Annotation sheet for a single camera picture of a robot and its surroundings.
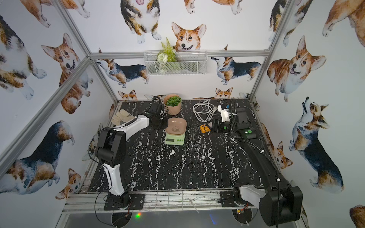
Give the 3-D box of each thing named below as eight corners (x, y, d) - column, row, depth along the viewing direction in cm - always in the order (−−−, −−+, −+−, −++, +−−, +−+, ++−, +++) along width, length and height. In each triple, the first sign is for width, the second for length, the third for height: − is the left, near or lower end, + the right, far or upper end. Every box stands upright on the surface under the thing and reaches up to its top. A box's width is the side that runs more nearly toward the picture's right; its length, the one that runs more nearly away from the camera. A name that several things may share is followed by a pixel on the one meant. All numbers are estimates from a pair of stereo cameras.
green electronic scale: (165, 145, 97) (163, 142, 93) (166, 136, 101) (165, 133, 98) (184, 145, 97) (184, 142, 93) (185, 136, 101) (184, 133, 97)
